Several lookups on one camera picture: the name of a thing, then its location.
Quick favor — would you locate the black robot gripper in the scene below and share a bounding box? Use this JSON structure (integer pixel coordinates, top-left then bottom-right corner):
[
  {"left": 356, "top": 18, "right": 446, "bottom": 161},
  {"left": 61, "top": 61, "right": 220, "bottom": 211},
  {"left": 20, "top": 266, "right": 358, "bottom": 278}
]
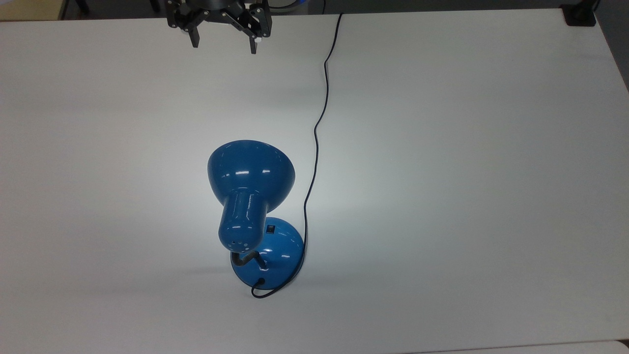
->
[{"left": 166, "top": 0, "right": 272, "bottom": 55}]

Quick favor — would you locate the blue desk lamp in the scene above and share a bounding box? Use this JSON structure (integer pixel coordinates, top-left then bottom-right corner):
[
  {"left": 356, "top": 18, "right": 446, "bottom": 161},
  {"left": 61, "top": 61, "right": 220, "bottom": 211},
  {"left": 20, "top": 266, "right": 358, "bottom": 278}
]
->
[{"left": 207, "top": 140, "right": 305, "bottom": 288}]

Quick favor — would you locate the beige wooden furniture piece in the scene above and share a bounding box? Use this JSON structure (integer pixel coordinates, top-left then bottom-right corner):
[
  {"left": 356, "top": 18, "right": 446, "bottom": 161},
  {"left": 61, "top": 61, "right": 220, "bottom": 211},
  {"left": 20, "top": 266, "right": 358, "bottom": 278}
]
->
[{"left": 0, "top": 0, "right": 68, "bottom": 22}]

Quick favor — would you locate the black lamp power cable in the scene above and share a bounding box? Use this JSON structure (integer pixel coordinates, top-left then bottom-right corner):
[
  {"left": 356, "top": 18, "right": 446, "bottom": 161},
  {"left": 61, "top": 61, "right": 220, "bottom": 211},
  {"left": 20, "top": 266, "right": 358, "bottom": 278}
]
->
[{"left": 251, "top": 12, "right": 344, "bottom": 299}]

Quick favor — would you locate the black table clamp mount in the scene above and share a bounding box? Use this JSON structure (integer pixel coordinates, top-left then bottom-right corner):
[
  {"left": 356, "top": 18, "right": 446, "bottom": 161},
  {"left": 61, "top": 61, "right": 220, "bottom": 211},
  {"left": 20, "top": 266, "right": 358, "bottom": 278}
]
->
[{"left": 560, "top": 3, "right": 597, "bottom": 27}]

